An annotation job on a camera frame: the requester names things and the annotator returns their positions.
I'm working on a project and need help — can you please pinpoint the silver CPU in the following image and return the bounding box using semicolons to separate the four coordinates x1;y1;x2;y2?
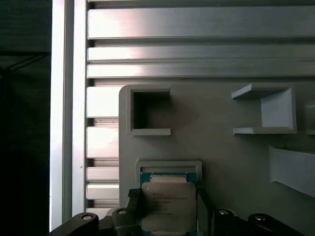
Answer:
139;172;197;233

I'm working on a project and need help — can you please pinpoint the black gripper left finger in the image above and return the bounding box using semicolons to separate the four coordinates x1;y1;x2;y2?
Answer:
49;188;143;236

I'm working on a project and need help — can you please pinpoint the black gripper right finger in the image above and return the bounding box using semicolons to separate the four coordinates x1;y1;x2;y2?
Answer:
196;189;306;236

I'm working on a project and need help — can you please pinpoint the grey parts rack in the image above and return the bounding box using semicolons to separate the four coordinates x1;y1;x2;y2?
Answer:
118;83;315;236

